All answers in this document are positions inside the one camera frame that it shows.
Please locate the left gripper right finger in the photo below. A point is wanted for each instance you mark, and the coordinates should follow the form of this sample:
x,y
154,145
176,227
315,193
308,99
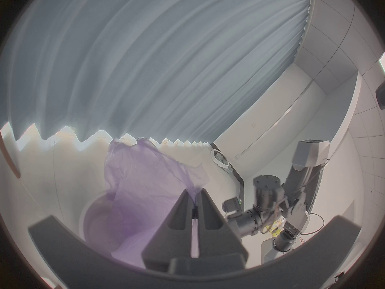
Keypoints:
x,y
222,242

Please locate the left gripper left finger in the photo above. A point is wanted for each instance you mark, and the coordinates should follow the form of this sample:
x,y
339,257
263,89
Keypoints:
x,y
162,245

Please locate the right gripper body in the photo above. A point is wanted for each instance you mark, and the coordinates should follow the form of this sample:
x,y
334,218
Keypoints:
x,y
248,223

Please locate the purple plastic bag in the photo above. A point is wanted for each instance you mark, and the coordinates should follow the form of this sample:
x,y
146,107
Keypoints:
x,y
141,191

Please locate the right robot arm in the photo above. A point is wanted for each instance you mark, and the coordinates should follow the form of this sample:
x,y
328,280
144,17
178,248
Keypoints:
x,y
266,191

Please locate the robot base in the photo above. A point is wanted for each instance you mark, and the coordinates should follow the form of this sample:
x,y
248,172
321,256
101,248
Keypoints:
x,y
267,251

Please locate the white trash bin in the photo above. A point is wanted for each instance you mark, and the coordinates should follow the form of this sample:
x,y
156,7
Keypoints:
x,y
90,218

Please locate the grey tub with white rim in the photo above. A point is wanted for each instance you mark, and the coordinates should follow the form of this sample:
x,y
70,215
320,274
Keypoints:
x,y
221,161

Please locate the pale blue curtain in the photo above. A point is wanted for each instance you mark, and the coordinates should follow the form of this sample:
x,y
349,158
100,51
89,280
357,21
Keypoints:
x,y
150,56

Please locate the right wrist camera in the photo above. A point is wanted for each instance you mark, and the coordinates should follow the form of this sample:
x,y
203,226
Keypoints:
x,y
231,205

